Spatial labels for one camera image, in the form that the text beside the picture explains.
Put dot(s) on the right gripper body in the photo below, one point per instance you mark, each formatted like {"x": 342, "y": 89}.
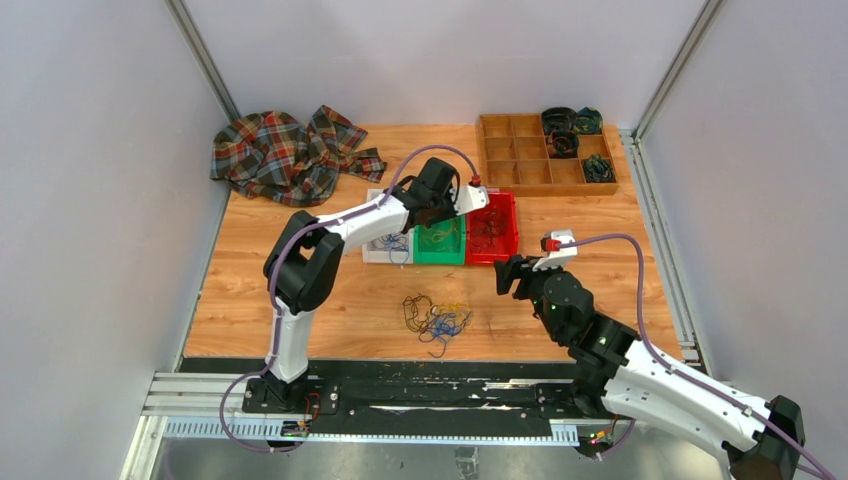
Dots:
{"x": 530, "y": 283}

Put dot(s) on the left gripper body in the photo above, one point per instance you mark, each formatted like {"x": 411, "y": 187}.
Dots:
{"x": 443, "y": 209}

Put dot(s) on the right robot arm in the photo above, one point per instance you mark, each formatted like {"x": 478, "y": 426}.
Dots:
{"x": 621, "y": 374}

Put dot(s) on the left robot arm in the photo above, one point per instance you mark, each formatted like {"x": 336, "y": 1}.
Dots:
{"x": 303, "y": 266}

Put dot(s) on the red plastic bin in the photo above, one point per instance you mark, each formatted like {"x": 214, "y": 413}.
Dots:
{"x": 492, "y": 233}

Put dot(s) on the green plastic bin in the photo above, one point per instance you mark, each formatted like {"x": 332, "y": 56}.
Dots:
{"x": 442, "y": 244}

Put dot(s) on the white plastic bin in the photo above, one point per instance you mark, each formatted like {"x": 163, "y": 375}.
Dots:
{"x": 393, "y": 248}

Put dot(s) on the wooden compartment tray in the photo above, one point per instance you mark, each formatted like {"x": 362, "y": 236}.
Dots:
{"x": 527, "y": 155}

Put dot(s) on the plaid cloth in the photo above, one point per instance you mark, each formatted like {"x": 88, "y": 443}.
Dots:
{"x": 272, "y": 155}

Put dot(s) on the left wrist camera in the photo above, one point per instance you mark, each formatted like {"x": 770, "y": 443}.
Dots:
{"x": 470, "y": 199}

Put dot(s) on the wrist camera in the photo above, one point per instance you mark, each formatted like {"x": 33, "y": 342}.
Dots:
{"x": 470, "y": 199}
{"x": 558, "y": 250}

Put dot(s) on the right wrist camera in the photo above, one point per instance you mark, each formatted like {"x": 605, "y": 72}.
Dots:
{"x": 558, "y": 250}

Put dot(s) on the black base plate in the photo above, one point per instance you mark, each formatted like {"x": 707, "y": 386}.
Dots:
{"x": 417, "y": 399}

